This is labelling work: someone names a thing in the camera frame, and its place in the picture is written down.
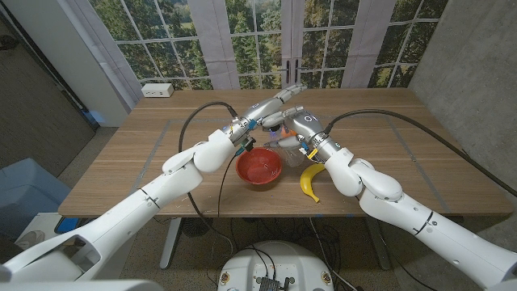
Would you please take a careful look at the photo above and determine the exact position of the printed window forest backdrop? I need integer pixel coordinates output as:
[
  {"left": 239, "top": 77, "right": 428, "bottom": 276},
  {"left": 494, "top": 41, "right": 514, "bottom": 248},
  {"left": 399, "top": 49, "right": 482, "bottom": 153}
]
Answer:
[{"left": 88, "top": 0, "right": 449, "bottom": 91}]

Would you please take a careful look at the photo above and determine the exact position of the thin black left wrist cable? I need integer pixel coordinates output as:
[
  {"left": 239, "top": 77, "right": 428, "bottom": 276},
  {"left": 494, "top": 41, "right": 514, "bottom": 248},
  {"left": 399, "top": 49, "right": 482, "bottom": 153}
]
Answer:
[{"left": 216, "top": 155, "right": 236, "bottom": 259}]

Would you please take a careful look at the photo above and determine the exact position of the red bowl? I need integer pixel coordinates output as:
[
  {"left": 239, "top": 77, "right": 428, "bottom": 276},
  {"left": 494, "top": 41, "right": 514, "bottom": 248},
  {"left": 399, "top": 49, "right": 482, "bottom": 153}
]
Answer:
[{"left": 235, "top": 146, "right": 284, "bottom": 186}]

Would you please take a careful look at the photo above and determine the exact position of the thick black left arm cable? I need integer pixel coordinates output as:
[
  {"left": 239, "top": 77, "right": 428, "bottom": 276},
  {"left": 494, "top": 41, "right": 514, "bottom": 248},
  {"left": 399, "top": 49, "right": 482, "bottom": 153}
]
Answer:
[{"left": 178, "top": 100, "right": 239, "bottom": 153}]

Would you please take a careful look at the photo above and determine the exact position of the white board with blue shapes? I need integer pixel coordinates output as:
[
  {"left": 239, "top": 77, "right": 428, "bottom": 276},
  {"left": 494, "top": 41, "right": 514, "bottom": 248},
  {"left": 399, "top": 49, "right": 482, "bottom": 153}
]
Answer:
[{"left": 15, "top": 212, "right": 82, "bottom": 248}]

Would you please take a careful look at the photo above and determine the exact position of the white power strip box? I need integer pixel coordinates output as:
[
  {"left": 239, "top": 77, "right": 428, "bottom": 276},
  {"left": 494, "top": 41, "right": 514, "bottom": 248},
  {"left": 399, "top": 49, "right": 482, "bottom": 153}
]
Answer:
[{"left": 141, "top": 82, "right": 175, "bottom": 99}]

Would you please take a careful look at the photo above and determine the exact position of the blue bin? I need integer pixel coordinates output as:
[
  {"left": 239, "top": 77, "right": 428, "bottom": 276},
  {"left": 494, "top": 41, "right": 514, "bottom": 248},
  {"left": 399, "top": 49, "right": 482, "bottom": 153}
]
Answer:
[{"left": 0, "top": 157, "right": 73, "bottom": 243}]

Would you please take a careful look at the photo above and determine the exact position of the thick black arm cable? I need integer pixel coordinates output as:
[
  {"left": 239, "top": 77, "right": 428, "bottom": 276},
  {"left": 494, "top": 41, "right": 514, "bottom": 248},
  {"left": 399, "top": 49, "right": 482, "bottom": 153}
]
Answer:
[
  {"left": 325, "top": 108, "right": 517, "bottom": 197},
  {"left": 178, "top": 100, "right": 239, "bottom": 153}
]

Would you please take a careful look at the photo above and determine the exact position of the clear pump dispenser bottle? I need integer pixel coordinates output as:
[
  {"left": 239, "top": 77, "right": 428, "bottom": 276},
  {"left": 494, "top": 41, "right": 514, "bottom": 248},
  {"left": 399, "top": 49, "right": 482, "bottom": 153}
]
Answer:
[{"left": 264, "top": 124, "right": 306, "bottom": 168}]

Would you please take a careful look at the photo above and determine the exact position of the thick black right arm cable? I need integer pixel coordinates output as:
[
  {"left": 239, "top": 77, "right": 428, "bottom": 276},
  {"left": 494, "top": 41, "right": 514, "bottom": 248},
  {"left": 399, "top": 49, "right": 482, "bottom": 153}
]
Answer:
[{"left": 325, "top": 108, "right": 517, "bottom": 197}]

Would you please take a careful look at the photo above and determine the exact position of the dark round floor fan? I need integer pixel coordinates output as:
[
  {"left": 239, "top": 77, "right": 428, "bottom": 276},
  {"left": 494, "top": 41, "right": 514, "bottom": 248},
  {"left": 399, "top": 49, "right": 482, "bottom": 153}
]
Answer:
[{"left": 180, "top": 217, "right": 214, "bottom": 238}]

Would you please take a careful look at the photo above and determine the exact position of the table leg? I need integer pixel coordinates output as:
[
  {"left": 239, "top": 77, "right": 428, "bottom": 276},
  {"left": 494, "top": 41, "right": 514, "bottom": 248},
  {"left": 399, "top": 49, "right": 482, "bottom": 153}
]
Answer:
[
  {"left": 159, "top": 217, "right": 183, "bottom": 271},
  {"left": 365, "top": 217, "right": 393, "bottom": 271}
]

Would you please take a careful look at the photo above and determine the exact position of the yellow banana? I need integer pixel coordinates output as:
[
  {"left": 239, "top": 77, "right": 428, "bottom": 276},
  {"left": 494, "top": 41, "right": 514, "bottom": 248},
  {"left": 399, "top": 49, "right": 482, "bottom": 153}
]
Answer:
[{"left": 299, "top": 162, "right": 326, "bottom": 204}]

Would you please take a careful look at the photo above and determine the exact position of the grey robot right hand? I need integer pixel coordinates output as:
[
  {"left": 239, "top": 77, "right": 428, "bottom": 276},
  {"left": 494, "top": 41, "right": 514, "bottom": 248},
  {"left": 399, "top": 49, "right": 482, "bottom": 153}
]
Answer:
[{"left": 264, "top": 111, "right": 344, "bottom": 162}]

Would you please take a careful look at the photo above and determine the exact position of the white robot torso base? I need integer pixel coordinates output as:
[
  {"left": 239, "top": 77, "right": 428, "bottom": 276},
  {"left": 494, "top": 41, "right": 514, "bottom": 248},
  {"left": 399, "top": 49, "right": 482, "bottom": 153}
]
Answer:
[{"left": 216, "top": 240, "right": 334, "bottom": 291}]

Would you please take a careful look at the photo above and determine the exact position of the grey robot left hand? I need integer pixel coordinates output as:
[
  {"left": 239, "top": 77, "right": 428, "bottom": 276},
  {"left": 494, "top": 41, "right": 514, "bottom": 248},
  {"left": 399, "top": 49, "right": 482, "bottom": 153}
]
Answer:
[{"left": 229, "top": 83, "right": 309, "bottom": 149}]

